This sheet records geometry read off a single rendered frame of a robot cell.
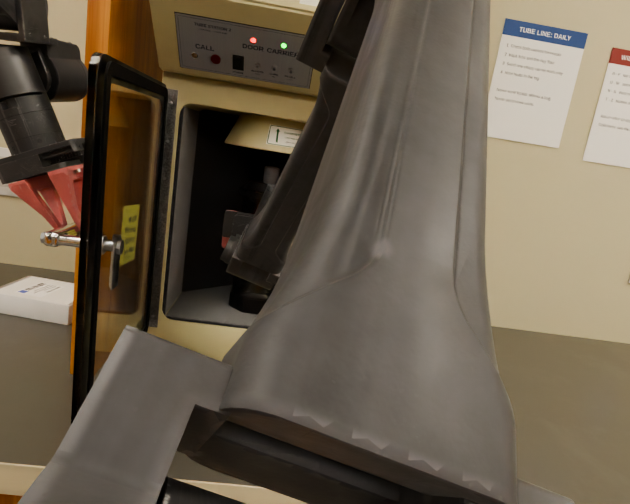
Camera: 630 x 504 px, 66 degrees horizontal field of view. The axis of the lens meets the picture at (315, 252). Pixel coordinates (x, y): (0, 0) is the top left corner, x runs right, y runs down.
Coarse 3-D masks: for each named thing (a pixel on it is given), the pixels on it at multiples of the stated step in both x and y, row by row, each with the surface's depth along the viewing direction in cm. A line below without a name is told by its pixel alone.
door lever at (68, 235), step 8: (72, 224) 56; (48, 232) 50; (56, 232) 50; (64, 232) 52; (72, 232) 54; (40, 240) 50; (48, 240) 50; (56, 240) 50; (64, 240) 50; (72, 240) 51
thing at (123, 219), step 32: (96, 64) 43; (128, 96) 54; (128, 128) 55; (160, 128) 72; (128, 160) 57; (128, 192) 59; (128, 224) 61; (128, 256) 63; (128, 288) 65; (128, 320) 67; (96, 352) 54
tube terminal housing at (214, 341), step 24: (288, 0) 72; (168, 72) 74; (192, 96) 75; (216, 96) 75; (240, 96) 75; (264, 96) 75; (288, 96) 75; (312, 96) 76; (168, 216) 79; (168, 336) 83; (192, 336) 83; (216, 336) 84; (240, 336) 84
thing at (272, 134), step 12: (240, 120) 82; (252, 120) 80; (264, 120) 79; (276, 120) 79; (288, 120) 80; (240, 132) 81; (252, 132) 79; (264, 132) 79; (276, 132) 79; (288, 132) 79; (300, 132) 81; (240, 144) 80; (252, 144) 79; (264, 144) 78; (276, 144) 78; (288, 144) 79
